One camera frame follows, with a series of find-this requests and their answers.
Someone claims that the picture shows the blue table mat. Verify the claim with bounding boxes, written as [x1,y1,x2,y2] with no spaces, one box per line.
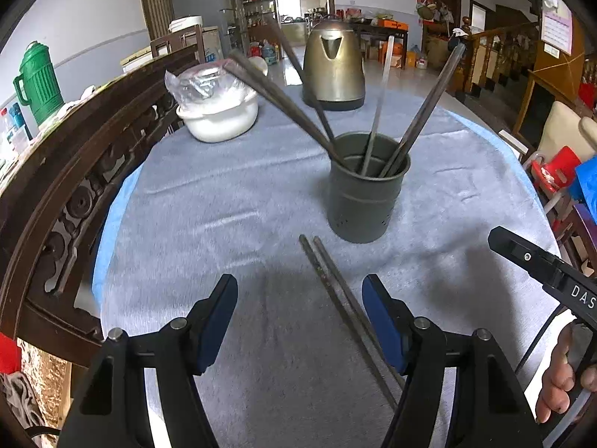
[91,164,143,304]

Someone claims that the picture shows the white bowl with plastic bag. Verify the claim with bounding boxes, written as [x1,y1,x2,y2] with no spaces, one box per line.
[164,59,258,143]

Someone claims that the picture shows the person's right hand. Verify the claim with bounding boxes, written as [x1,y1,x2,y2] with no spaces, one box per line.
[535,323,576,424]

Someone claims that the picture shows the dark wooden side table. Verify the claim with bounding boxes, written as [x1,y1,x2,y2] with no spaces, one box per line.
[349,22,409,69]

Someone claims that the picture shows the dark chopstick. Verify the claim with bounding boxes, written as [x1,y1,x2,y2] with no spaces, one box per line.
[378,43,466,178]
[265,14,336,146]
[226,49,351,167]
[222,57,349,169]
[314,236,406,388]
[298,235,398,411]

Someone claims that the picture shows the silver chopstick in cup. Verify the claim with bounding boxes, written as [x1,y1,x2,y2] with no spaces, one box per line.
[360,35,395,177]

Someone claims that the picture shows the dark grey utensil holder cup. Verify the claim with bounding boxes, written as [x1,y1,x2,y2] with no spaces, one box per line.
[327,131,411,244]

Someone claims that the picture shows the dark chopstick in cup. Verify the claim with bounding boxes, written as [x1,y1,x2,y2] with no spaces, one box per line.
[265,14,336,146]

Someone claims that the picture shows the grey table cloth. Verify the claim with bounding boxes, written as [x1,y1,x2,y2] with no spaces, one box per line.
[92,103,557,447]

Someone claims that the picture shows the gold electric kettle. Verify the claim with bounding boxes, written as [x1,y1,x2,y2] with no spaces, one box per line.
[303,19,366,111]

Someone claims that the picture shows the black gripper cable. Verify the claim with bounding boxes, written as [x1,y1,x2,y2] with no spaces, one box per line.
[513,302,568,376]

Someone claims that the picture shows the green thermos jug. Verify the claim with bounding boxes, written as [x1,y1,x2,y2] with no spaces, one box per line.
[13,41,65,125]

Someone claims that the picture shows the dark carved wooden chair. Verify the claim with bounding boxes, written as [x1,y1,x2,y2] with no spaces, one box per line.
[1,44,204,367]

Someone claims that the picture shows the wall calendar poster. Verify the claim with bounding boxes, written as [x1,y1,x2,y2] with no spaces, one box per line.
[540,0,574,57]

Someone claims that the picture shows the blue cloth on chair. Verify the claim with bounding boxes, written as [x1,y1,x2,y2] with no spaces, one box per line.
[570,156,597,221]

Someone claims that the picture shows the red plastic stool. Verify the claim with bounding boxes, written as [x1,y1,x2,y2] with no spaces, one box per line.
[528,146,581,214]

